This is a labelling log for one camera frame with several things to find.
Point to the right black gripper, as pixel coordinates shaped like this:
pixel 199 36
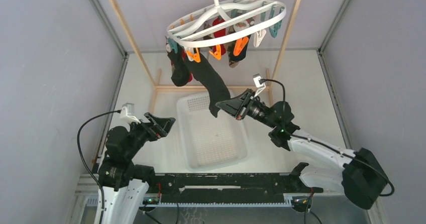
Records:
pixel 238 107

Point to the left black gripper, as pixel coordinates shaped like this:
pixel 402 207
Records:
pixel 161 125

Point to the black sock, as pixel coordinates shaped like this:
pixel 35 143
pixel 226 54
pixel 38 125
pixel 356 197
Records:
pixel 204 73
pixel 181 75

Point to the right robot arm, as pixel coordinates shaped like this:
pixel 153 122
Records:
pixel 357 174

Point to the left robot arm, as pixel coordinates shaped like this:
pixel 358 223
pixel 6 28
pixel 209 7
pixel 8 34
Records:
pixel 124 184

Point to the white oval clip hanger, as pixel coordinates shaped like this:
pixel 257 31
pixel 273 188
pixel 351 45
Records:
pixel 230 21

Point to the white plastic laundry basket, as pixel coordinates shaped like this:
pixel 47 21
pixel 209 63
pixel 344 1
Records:
pixel 209 142

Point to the santa pattern dark sock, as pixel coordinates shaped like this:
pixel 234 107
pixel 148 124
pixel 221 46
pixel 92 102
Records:
pixel 237 49

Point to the red sock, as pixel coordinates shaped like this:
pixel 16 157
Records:
pixel 219 33

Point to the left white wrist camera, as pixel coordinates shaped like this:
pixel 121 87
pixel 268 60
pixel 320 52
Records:
pixel 127 114

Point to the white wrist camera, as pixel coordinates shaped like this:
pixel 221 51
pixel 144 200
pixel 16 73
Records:
pixel 259 83
pixel 127 114

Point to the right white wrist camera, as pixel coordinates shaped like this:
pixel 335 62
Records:
pixel 259 83

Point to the wooden drying rack frame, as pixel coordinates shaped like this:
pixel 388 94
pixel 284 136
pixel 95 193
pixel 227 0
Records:
pixel 157 87

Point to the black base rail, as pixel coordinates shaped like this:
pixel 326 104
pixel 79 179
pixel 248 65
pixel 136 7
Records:
pixel 224 187

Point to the white cable duct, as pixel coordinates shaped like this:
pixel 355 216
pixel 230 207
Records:
pixel 286 201

